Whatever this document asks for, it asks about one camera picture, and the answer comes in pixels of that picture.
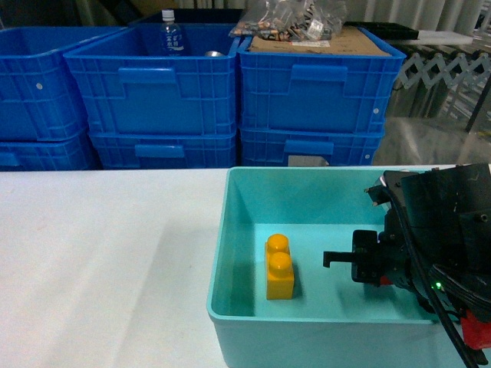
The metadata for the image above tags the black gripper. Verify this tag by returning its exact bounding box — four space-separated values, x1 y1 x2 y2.
323 181 429 303

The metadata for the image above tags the red one-stud toy block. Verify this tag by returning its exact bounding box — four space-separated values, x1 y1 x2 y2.
379 275 393 286

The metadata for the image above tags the yellow two-stud toy block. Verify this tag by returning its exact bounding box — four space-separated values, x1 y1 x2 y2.
265 233 295 301

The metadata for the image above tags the blue crate bottom right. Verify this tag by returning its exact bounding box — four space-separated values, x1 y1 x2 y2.
239 128 384 166

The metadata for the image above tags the blue crate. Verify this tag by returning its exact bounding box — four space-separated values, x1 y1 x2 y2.
89 133 237 169
1 26 120 142
64 23 240 136
1 130 102 172
239 128 384 166
239 29 406 133

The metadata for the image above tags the turquoise plastic tub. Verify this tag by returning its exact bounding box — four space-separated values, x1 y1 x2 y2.
206 166 491 368

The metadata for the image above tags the expandable roller conveyor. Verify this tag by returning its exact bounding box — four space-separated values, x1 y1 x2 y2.
387 44 490 124

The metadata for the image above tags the blue crate top right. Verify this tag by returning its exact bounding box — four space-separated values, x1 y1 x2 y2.
239 29 406 133

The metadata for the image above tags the blue crate bottom middle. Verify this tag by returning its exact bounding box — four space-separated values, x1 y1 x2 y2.
89 133 237 169

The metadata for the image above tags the brown cardboard sheet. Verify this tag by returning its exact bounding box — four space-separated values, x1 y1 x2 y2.
248 26 390 56

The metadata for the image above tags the black tray on conveyor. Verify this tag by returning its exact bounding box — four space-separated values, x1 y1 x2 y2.
344 21 419 41

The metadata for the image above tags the clear bag of parts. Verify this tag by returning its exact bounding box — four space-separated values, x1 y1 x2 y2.
229 1 348 42

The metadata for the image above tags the silver can top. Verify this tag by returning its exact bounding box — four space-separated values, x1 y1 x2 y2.
205 51 225 58

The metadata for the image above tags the clear water bottle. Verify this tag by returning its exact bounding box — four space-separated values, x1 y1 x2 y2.
160 9 186 57

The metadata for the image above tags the blue crate top middle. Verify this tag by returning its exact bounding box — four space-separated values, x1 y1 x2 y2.
64 23 240 136

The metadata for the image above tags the blue crate bottom left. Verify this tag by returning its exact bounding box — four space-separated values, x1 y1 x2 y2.
1 130 102 172

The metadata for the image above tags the blue crate top left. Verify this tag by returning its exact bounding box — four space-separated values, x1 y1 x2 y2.
1 26 120 142

